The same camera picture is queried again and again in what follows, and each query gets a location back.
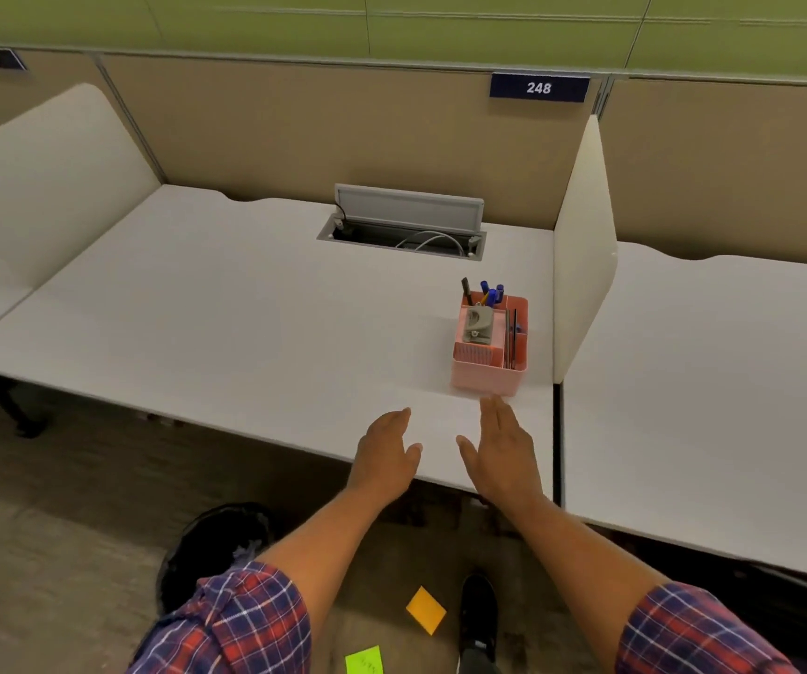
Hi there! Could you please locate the person's left hand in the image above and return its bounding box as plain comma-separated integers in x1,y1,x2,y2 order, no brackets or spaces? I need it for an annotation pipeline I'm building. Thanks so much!
346,407,424,507

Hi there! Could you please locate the orange sticky note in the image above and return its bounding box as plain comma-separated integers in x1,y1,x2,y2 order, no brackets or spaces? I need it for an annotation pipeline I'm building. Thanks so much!
405,586,448,637

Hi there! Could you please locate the person's black shoe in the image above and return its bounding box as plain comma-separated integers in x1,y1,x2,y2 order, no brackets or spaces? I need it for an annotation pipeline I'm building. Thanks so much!
458,572,500,667

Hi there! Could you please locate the person's right forearm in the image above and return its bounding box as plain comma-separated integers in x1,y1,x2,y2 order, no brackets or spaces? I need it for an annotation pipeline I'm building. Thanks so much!
498,492,671,674

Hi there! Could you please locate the grey cable box lid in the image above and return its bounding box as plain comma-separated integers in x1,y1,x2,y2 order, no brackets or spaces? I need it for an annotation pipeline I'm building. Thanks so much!
334,183,485,234

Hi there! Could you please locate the pink desk organizer box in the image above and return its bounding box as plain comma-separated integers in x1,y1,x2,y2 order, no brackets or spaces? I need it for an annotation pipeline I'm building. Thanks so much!
451,293,530,398

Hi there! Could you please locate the person's left forearm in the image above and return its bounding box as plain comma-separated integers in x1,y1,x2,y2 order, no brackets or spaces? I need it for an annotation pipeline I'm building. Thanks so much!
254,484,393,643

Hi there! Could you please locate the plaid shirt right sleeve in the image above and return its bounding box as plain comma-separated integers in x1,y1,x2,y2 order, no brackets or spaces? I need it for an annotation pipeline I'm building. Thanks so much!
615,581,800,674

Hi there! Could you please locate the person's right hand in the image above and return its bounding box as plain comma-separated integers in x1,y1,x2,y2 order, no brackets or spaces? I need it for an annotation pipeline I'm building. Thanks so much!
455,394,545,512

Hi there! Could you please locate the grey pencil sharpener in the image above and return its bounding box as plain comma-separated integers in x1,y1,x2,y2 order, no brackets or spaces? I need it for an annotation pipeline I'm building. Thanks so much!
462,306,495,346

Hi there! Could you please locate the grey cable box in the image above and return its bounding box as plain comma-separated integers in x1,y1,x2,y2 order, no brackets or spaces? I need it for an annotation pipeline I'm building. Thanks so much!
317,217,487,262

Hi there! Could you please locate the green sticky note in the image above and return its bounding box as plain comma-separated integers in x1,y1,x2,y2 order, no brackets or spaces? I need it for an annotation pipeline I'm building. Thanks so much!
344,645,385,674

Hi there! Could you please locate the white cable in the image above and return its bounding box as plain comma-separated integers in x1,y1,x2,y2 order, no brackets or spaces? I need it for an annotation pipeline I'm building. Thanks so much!
395,230,466,257

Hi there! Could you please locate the black waste bin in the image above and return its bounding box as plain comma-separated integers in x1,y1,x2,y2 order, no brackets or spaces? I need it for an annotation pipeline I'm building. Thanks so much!
156,502,276,617

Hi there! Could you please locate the plaid shirt sleeve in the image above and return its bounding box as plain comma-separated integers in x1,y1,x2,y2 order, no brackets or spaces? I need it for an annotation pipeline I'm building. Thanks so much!
615,581,800,674
126,560,312,674

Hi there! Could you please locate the white desk divider panel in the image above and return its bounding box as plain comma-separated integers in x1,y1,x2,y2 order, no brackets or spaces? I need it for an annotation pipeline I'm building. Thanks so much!
553,115,619,385
0,82,162,290

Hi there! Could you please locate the plaid shirt left sleeve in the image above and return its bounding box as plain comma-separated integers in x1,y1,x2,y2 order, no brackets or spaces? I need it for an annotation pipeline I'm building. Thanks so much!
126,560,312,674

